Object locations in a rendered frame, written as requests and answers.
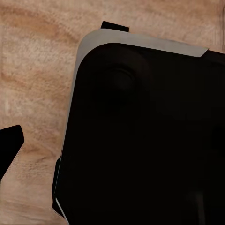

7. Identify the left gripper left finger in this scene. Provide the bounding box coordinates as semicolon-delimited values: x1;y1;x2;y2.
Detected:
0;125;24;181

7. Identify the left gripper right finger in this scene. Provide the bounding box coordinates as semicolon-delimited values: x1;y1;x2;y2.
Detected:
210;124;225;162

